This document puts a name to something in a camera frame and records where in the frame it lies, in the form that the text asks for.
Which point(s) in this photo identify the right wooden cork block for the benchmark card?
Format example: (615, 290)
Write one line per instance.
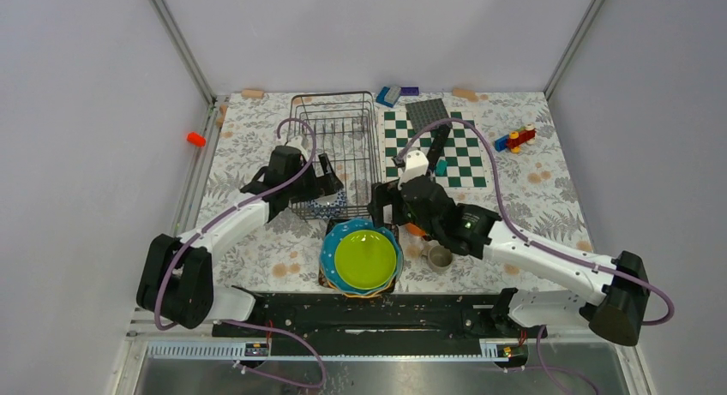
(465, 94)

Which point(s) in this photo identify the grey lego baseplate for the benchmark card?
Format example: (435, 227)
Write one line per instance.
(422, 113)

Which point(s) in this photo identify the colourful lego toy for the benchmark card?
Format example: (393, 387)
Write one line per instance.
(516, 139)

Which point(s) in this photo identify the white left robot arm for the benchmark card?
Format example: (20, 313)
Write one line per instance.
(177, 285)

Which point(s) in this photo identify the orange ceramic mug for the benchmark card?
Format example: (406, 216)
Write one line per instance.
(415, 230)

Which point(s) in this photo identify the blue white patterned bowl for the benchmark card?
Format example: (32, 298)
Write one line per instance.
(328, 206)

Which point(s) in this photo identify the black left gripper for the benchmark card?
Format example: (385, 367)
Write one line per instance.
(321, 185)

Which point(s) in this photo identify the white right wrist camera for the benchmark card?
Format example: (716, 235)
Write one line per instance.
(416, 165)

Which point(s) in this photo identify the orange plastic cap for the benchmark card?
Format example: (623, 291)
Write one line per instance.
(196, 140)

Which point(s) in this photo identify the wooden cork block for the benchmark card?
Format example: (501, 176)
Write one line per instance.
(465, 94)
(252, 94)

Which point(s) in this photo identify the blue grey lego brick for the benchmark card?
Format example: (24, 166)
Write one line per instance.
(388, 96)

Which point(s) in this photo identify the green white chessboard mat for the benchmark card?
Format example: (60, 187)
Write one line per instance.
(468, 168)

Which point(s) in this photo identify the yellow polka dot plate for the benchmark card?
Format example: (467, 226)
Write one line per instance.
(371, 295)

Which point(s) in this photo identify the black glitter microphone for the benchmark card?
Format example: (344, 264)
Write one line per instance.
(439, 139)

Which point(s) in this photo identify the left wooden cork block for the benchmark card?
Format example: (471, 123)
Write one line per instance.
(252, 94)

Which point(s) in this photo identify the grey wire dish rack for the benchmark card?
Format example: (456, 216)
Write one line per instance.
(344, 126)

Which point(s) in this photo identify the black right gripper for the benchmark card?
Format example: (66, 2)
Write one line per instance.
(382, 194)

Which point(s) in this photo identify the teal rectangular block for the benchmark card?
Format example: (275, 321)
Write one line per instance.
(441, 168)

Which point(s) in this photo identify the blue polka dot plate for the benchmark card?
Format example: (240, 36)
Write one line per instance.
(335, 239)

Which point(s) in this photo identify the green plate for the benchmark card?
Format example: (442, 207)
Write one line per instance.
(366, 259)

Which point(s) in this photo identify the purple lego brick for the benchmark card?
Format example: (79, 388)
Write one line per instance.
(409, 91)

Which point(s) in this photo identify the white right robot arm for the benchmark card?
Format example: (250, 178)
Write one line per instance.
(606, 294)

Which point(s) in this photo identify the small beige ceramic cup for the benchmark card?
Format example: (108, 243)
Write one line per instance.
(437, 258)

